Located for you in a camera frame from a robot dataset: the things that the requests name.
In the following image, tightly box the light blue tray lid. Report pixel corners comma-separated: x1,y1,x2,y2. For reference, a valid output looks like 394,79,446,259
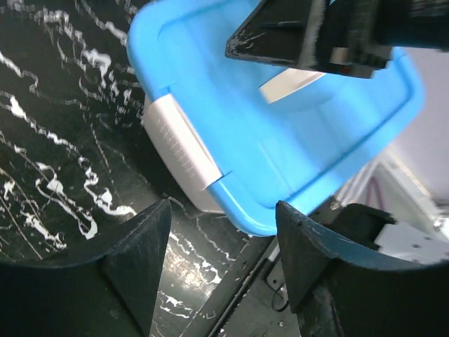
127,1,424,237

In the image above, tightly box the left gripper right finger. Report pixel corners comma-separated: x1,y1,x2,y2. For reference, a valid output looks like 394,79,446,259
276,201,448,336

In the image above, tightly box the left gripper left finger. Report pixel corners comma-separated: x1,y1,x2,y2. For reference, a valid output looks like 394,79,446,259
1,200,172,336

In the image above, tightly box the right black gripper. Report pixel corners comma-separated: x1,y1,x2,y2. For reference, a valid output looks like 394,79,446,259
225,0,448,78

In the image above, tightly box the white plastic tub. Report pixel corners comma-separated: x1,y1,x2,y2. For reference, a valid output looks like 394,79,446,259
142,94,224,214

